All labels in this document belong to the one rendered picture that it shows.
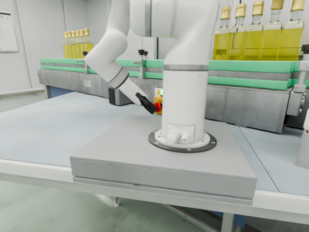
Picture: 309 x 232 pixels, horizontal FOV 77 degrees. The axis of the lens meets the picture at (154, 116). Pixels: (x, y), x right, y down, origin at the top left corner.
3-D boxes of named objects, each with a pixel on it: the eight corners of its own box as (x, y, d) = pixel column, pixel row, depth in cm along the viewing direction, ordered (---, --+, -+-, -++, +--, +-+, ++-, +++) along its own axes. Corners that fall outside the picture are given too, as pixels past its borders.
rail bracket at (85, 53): (90, 74, 119) (88, 51, 115) (79, 75, 113) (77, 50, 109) (87, 73, 121) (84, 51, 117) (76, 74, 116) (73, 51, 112)
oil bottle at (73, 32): (82, 69, 153) (78, 31, 144) (76, 70, 148) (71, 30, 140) (79, 69, 156) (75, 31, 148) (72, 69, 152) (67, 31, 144)
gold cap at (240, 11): (232, 18, 73) (234, 5, 72) (240, 18, 74) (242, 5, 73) (239, 16, 70) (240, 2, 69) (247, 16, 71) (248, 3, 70)
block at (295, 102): (302, 110, 62) (307, 88, 60) (300, 117, 55) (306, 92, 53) (289, 108, 64) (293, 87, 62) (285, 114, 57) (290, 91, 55)
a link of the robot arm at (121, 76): (105, 81, 70) (111, 86, 71) (108, 84, 62) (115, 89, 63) (119, 65, 70) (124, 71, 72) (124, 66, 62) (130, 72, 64)
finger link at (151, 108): (139, 103, 71) (151, 114, 74) (142, 105, 69) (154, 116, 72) (145, 96, 72) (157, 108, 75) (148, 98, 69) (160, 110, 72)
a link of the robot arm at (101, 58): (113, 23, 62) (114, 23, 54) (136, 48, 67) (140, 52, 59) (82, 57, 65) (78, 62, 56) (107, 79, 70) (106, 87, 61)
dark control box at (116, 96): (131, 103, 98) (130, 87, 96) (119, 106, 93) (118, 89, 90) (120, 101, 103) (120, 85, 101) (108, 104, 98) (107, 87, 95)
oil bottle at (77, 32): (87, 70, 149) (83, 30, 141) (80, 70, 145) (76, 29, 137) (82, 69, 153) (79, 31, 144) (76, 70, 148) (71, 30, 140)
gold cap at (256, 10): (263, 15, 69) (266, 2, 68) (261, 14, 66) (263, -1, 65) (253, 17, 71) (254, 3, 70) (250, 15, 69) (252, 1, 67)
